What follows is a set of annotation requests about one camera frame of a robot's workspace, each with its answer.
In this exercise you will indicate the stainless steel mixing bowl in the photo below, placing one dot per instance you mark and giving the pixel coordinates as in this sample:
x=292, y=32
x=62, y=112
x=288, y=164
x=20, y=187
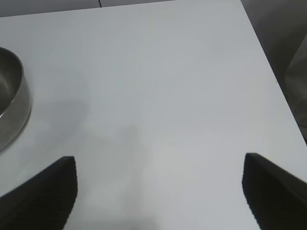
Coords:
x=14, y=95

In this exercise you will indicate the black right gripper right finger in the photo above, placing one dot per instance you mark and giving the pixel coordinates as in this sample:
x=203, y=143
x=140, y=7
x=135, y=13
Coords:
x=278, y=198

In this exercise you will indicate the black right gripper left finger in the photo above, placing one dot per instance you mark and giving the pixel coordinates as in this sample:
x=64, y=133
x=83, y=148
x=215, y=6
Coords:
x=36, y=198

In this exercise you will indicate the grey fabric sheet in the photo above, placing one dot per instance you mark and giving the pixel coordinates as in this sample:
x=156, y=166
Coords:
x=298, y=91

